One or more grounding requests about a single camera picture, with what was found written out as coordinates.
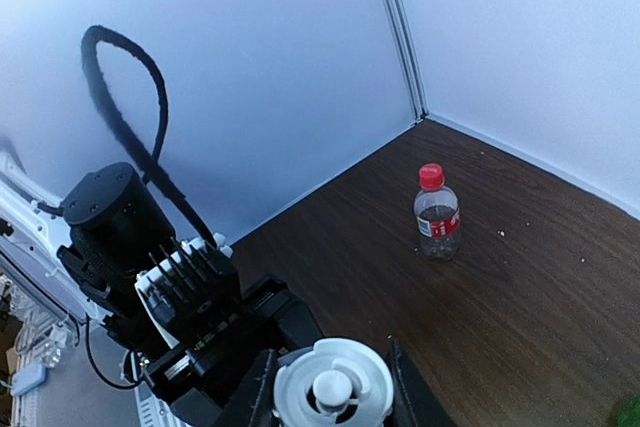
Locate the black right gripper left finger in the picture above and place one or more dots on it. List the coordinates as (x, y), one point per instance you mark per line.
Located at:
(252, 403)

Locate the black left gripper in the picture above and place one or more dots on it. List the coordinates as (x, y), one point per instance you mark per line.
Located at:
(197, 381)

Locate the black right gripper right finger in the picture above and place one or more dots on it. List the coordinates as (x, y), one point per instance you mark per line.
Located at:
(414, 402)

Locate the white nozzle bottle cap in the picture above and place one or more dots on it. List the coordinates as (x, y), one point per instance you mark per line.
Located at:
(335, 382)

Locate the clear bottle red label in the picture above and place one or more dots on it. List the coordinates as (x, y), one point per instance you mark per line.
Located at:
(439, 223)

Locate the red bottle cap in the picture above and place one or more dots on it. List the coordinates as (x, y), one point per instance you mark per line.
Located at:
(431, 177)

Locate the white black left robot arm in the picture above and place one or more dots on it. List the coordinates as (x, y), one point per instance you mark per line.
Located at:
(94, 242)

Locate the green plastic bottle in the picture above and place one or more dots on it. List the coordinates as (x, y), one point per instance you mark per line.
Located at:
(624, 413)

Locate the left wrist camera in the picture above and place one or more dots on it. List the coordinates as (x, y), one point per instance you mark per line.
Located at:
(191, 291)

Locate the left aluminium frame post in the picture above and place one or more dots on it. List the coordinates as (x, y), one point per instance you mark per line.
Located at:
(403, 41)

